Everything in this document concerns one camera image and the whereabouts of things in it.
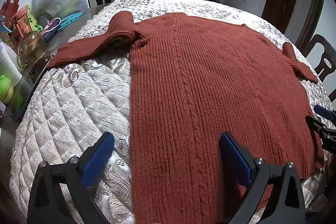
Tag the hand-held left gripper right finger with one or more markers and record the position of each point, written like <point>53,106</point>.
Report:
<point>236,158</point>

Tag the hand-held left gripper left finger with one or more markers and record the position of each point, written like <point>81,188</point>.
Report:
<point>97,158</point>

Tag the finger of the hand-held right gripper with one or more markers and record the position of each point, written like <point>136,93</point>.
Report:
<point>326,134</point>
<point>324,112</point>

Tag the rust red knit sweater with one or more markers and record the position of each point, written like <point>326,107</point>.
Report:
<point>197,95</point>

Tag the white quilted blanket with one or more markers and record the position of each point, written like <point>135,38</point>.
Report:
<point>78,108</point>

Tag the dark framed window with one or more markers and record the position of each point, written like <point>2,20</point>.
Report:
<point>311,16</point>

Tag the black smartphone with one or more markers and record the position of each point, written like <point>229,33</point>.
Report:
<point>34,82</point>

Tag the small white pink bottle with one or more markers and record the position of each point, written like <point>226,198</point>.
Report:
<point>2,111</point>

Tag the green frog bottle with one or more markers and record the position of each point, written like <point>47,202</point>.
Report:
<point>5,88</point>

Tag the glass jar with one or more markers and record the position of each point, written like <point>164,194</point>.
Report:
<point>31,48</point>

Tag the pink and blue pouch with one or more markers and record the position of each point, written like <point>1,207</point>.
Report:
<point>51,28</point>

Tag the teal mesh mat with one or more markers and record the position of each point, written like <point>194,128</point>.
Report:
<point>69,19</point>

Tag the green patterned packet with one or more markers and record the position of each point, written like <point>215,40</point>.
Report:
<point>35,23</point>

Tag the pink lidded cup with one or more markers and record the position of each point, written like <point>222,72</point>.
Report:
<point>21,22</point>

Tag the pink bottle with blue cap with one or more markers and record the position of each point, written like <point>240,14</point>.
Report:
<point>4,27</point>

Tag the red gift bag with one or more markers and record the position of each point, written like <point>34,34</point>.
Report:
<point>10,1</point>

